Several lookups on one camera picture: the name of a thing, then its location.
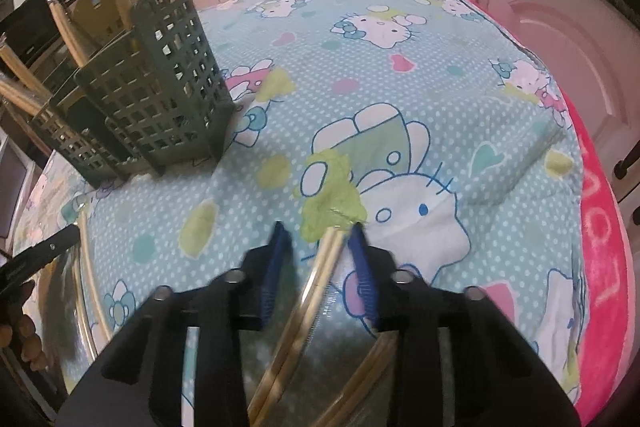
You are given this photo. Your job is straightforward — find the green plastic utensil holder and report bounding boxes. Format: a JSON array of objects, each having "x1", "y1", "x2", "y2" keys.
[{"x1": 30, "y1": 0, "x2": 237, "y2": 181}]

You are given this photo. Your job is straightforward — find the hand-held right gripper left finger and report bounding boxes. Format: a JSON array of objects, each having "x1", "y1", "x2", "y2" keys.
[{"x1": 57, "y1": 222, "x2": 292, "y2": 427}]

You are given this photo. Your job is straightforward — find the black microwave oven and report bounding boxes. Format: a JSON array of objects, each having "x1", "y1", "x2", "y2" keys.
[{"x1": 0, "y1": 0, "x2": 59, "y2": 72}]

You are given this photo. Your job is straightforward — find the person's left hand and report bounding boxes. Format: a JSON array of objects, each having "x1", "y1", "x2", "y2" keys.
[{"x1": 0, "y1": 279, "x2": 52, "y2": 374}]

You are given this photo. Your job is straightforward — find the pink towel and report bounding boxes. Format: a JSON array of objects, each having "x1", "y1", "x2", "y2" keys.
[{"x1": 445, "y1": 0, "x2": 633, "y2": 408}]

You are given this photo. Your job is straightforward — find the cartoon cat printed blanket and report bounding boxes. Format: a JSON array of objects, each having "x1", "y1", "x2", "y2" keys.
[{"x1": 12, "y1": 0, "x2": 586, "y2": 427}]

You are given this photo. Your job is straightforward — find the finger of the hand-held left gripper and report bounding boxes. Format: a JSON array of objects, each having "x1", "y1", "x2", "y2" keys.
[{"x1": 27, "y1": 224, "x2": 82, "y2": 266}]

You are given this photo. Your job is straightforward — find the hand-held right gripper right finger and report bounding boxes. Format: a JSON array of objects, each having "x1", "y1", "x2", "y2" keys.
[{"x1": 349, "y1": 224, "x2": 581, "y2": 427}]

